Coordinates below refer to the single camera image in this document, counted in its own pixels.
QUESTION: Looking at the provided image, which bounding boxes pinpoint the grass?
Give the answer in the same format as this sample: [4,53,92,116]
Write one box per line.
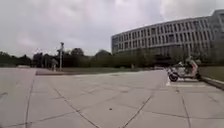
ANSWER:
[61,67,143,75]
[199,65,224,82]

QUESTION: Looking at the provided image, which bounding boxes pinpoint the row of trees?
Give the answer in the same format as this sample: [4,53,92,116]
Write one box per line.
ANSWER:
[0,47,224,70]

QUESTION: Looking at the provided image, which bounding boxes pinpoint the grey paved plaza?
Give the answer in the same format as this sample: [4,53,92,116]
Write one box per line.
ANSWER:
[0,68,224,128]

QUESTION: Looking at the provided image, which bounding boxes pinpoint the light building with windows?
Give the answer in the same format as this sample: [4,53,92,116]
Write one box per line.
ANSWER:
[111,8,224,66]

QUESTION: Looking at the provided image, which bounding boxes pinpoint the low raised platform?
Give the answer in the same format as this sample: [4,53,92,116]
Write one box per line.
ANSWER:
[35,68,65,77]

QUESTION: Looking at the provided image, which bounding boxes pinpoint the white scooter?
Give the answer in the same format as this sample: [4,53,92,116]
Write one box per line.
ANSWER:
[166,64,203,83]

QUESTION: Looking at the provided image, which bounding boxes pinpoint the white painted line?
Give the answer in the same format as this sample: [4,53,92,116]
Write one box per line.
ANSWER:
[165,79,208,89]

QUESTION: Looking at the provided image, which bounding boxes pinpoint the person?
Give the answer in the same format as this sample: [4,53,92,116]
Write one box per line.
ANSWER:
[184,55,202,80]

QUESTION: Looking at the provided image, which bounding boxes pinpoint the grey kerb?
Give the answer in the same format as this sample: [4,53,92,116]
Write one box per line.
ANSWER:
[201,76,224,91]

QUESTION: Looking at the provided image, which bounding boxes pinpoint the pole with camera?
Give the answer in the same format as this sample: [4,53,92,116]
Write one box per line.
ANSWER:
[56,41,65,71]

